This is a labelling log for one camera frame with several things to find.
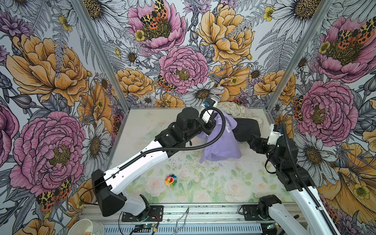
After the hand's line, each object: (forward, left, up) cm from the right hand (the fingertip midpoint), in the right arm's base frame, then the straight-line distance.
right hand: (258, 140), depth 73 cm
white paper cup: (-30, +84, -24) cm, 92 cm away
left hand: (+5, +23, +13) cm, 26 cm away
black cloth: (+19, -3, -16) cm, 25 cm away
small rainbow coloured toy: (-10, +45, -24) cm, 52 cm away
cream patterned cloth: (+31, 0, -11) cm, 33 cm away
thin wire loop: (-30, +41, -25) cm, 56 cm away
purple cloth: (0, +14, -6) cm, 15 cm away
